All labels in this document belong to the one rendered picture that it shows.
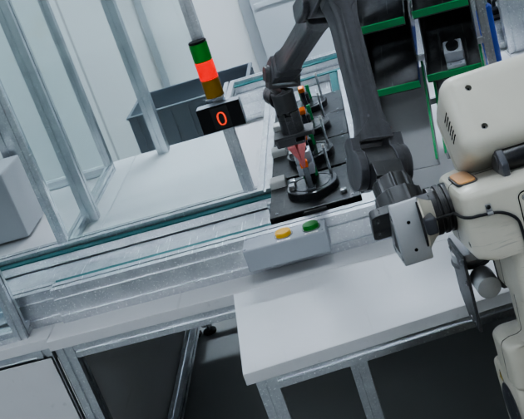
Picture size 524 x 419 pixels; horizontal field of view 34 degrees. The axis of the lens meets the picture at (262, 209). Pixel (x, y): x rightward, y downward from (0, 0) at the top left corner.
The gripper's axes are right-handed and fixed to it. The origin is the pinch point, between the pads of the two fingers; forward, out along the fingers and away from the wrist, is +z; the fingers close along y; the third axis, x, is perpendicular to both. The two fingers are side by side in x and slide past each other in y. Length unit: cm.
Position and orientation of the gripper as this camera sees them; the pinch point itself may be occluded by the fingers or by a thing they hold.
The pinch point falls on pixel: (303, 164)
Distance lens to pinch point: 218.4
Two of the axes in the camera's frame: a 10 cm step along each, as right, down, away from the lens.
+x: -0.4, 3.9, -9.2
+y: -9.6, 2.6, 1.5
